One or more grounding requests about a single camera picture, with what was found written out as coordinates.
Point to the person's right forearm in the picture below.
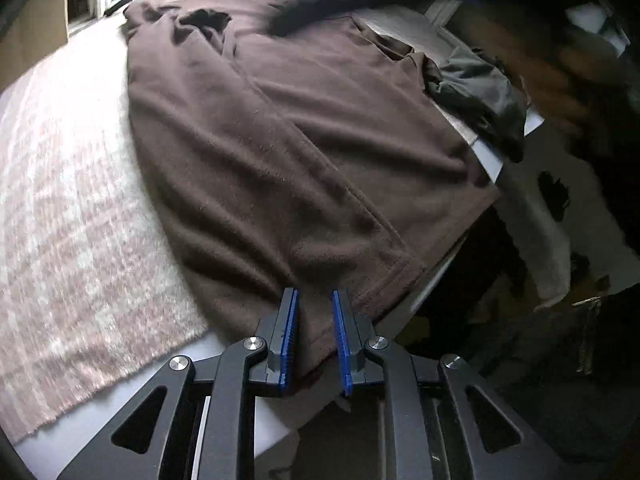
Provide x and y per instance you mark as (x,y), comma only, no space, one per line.
(540,60)

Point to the person's black zip jacket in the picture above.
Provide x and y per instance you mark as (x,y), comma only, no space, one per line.
(550,385)

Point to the plaid blanket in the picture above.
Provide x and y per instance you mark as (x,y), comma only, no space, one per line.
(75,210)

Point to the dark daisy print garment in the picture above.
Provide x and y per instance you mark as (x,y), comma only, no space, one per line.
(475,95)

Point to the white spotted fleece cloth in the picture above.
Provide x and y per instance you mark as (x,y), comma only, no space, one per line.
(530,240)

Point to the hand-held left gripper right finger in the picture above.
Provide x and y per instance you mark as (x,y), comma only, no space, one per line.
(342,345)

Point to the brown fleece pants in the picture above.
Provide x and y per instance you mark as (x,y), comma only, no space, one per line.
(275,160)

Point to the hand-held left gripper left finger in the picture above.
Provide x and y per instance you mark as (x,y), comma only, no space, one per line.
(287,340)

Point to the white paper sheet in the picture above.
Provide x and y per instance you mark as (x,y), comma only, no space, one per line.
(590,17)

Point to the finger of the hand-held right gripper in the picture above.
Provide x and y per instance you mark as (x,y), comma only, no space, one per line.
(300,15)

